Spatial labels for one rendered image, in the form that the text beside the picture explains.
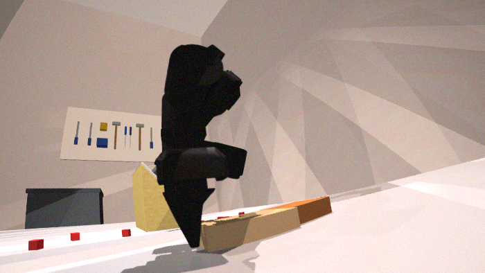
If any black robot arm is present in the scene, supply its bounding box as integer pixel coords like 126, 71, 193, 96
161, 44, 247, 179

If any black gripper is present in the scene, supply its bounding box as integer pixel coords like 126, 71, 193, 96
156, 119, 229, 248

